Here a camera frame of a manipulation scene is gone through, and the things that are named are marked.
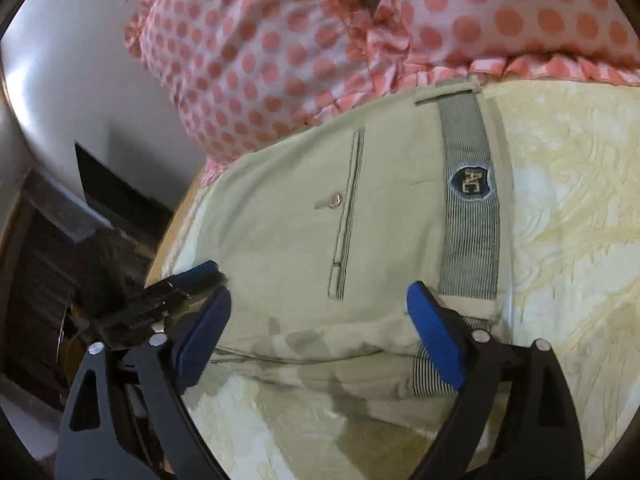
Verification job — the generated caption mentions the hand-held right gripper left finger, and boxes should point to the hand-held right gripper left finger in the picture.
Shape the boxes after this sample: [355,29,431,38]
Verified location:
[54,286,233,480]

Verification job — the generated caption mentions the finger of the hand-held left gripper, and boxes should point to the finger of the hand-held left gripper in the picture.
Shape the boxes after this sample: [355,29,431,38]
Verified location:
[145,260,226,303]

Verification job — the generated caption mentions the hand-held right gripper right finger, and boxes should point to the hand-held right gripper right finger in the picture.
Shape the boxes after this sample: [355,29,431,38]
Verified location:
[406,281,587,480]

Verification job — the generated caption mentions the khaki pants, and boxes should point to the khaki pants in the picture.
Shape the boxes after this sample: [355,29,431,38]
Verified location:
[192,76,517,402]

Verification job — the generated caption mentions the dark wooden furniture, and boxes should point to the dark wooden furniture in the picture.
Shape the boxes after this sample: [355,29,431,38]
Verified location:
[0,169,161,403]

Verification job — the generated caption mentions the black flat panel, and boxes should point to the black flat panel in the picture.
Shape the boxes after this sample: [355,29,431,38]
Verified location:
[74,142,174,247]

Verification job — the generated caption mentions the yellow patterned bedsheet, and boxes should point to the yellow patterned bedsheet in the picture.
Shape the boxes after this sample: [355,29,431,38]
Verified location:
[146,79,640,480]

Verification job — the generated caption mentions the small-dotted pink pillow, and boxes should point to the small-dotted pink pillow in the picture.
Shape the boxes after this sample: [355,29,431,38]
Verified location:
[124,0,406,186]

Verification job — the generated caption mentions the large-dotted pink pillow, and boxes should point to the large-dotted pink pillow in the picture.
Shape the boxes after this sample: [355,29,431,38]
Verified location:
[372,0,640,87]

